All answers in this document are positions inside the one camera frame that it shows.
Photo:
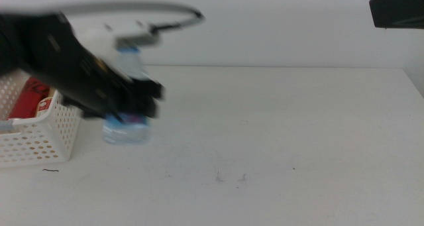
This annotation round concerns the clear water bottle blue cap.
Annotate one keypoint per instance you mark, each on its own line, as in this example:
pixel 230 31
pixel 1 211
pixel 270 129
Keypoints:
pixel 126 131

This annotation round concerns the white perforated plastic basket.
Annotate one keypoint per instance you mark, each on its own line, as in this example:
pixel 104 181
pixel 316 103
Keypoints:
pixel 49 143

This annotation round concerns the red soda can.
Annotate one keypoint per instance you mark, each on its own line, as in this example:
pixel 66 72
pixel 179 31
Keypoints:
pixel 26 101

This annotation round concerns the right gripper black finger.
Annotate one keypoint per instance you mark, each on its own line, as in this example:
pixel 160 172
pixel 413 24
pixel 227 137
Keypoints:
pixel 401 7

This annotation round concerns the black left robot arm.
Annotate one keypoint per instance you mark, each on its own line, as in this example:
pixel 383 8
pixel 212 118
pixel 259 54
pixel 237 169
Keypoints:
pixel 10 43

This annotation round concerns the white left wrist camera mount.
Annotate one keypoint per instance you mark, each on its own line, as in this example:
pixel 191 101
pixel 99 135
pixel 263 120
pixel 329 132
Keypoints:
pixel 99 40

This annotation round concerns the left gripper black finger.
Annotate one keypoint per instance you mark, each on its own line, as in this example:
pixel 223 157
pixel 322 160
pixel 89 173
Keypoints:
pixel 145 108
pixel 150 90

